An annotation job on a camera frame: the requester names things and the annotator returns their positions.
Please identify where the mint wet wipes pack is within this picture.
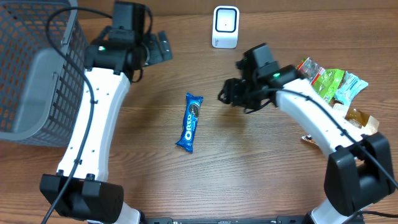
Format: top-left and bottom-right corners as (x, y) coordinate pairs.
(334, 71), (368, 106)

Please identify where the dark grey plastic basket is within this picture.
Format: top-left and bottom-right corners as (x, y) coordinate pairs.
(1, 0), (87, 147)

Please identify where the blue Oreo cookie pack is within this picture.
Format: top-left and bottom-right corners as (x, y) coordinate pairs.
(175, 93), (203, 153)

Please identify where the white barcode scanner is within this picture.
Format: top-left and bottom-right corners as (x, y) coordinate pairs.
(211, 6), (240, 49)

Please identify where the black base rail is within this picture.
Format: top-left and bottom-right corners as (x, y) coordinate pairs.
(88, 214), (366, 224)

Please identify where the beige tissue pack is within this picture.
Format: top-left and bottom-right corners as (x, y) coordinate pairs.
(300, 103), (380, 146)

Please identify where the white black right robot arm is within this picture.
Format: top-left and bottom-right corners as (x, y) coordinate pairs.
(218, 44), (397, 223)

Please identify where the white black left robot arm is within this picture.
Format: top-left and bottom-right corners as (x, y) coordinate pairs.
(40, 1), (172, 223)

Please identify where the green red snack bag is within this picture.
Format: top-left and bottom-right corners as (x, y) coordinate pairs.
(297, 57), (345, 103)

